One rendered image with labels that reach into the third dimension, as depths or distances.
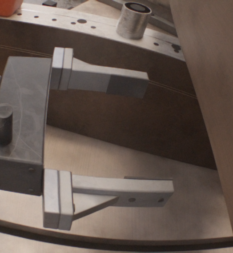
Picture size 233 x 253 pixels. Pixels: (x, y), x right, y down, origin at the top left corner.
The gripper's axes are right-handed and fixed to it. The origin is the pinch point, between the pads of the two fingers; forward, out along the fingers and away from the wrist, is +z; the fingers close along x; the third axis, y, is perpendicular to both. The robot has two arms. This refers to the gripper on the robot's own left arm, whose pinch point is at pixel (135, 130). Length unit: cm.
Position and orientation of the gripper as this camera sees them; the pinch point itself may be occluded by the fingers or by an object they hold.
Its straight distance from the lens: 31.0
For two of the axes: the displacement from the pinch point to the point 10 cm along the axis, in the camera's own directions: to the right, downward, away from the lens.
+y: 2.5, -6.8, -6.9
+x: -1.0, -7.3, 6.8
